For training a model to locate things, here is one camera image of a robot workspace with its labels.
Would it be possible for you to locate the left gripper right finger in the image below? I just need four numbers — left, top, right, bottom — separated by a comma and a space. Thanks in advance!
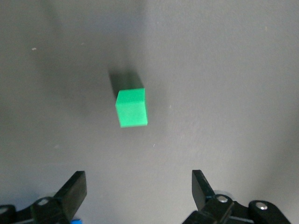
182, 169, 235, 224

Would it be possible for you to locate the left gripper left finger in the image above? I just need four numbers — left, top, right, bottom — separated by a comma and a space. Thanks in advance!
30, 170, 87, 224

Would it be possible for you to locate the green cube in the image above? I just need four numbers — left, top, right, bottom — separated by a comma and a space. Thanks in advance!
115, 87, 149, 128

